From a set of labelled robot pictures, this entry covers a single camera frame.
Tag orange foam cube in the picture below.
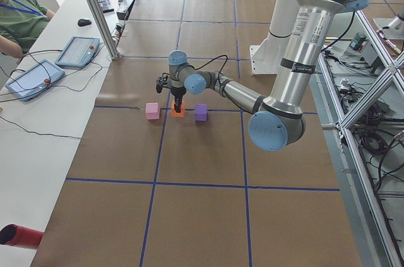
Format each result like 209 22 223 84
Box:
171 101 186 117

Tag pink foam cube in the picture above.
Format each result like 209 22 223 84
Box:
145 102 160 120

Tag far teach pendant tablet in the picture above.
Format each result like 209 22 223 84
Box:
55 36 100 68

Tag aluminium side frame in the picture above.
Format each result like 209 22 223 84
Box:
310 3 403 266

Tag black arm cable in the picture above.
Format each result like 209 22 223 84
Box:
195 54 229 81

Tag person in green shirt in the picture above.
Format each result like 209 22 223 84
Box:
1 0 55 59

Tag near teach pendant tablet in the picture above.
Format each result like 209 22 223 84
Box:
5 59 65 101

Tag red cylinder tube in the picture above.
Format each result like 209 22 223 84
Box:
1 224 44 250

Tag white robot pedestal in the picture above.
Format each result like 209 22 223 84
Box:
250 0 299 75

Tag aluminium frame post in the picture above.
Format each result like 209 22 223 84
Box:
86 0 119 60

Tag teach pendant tablet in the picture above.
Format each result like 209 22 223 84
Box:
5 59 65 101
55 36 100 68

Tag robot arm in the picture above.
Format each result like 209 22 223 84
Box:
156 0 370 151

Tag black computer mouse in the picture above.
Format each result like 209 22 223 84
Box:
77 18 92 27

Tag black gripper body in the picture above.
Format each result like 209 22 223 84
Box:
171 86 186 100

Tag purple foam cube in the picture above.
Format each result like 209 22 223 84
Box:
194 104 208 122

